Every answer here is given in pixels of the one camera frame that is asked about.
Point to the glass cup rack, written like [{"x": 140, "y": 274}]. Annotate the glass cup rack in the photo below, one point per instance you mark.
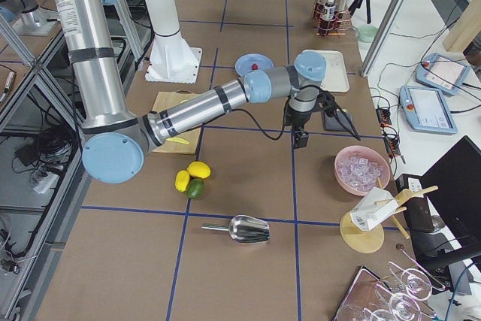
[{"x": 400, "y": 295}]

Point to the mint green bowl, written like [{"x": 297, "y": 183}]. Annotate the mint green bowl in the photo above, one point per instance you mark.
[{"x": 367, "y": 33}]

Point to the wooden cutting board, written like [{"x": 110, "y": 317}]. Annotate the wooden cutting board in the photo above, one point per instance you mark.
[{"x": 166, "y": 100}]

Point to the green lime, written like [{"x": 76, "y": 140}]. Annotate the green lime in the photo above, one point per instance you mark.
[{"x": 195, "y": 188}]

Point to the steel ice scoop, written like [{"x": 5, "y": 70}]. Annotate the steel ice scoop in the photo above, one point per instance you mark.
[{"x": 244, "y": 229}]

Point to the yellow lemon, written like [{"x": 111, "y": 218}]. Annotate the yellow lemon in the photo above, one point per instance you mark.
[
  {"x": 199, "y": 169},
  {"x": 182, "y": 180}
]

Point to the blue teach pendant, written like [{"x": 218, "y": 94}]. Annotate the blue teach pendant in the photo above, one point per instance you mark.
[
  {"x": 426, "y": 110},
  {"x": 442, "y": 72}
]

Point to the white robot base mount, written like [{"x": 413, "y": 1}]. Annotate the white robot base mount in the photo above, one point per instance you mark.
[{"x": 172, "y": 60}]

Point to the pink bowl of ice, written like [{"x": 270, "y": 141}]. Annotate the pink bowl of ice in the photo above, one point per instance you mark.
[{"x": 359, "y": 169}]

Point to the black monitor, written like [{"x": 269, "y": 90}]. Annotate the black monitor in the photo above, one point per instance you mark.
[{"x": 457, "y": 200}]

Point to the copper wire bottle rack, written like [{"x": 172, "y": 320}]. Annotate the copper wire bottle rack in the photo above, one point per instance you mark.
[{"x": 340, "y": 23}]

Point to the grey folded cloth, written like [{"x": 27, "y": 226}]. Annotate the grey folded cloth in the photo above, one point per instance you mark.
[{"x": 339, "y": 122}]

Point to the blue plate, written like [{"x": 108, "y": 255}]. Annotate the blue plate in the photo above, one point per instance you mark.
[{"x": 243, "y": 65}]

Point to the round wooden stand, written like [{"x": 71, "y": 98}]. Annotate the round wooden stand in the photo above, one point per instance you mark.
[{"x": 371, "y": 241}]

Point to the yellow plastic knife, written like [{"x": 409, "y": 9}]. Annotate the yellow plastic knife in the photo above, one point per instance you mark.
[{"x": 179, "y": 140}]

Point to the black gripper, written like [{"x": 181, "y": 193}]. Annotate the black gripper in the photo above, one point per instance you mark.
[{"x": 297, "y": 125}]

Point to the cream bear tray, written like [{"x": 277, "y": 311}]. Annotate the cream bear tray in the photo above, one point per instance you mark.
[{"x": 336, "y": 79}]

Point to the white carton on stand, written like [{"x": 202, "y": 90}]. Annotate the white carton on stand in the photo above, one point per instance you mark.
[{"x": 375, "y": 207}]

